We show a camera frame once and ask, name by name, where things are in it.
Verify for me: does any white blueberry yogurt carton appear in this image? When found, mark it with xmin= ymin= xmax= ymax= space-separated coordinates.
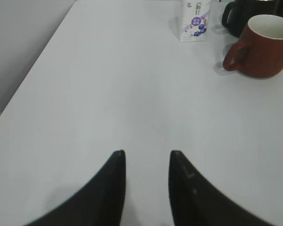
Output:
xmin=179 ymin=0 xmax=211 ymax=42

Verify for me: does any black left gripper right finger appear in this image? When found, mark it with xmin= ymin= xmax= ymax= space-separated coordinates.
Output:
xmin=168 ymin=150 xmax=268 ymax=226

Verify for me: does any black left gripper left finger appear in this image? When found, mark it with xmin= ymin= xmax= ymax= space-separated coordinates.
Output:
xmin=30 ymin=150 xmax=125 ymax=226

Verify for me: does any red ceramic mug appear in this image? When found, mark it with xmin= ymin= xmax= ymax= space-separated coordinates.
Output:
xmin=223 ymin=15 xmax=283 ymax=79

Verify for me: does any black ceramic mug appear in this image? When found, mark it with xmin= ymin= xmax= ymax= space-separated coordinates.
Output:
xmin=221 ymin=0 xmax=279 ymax=38

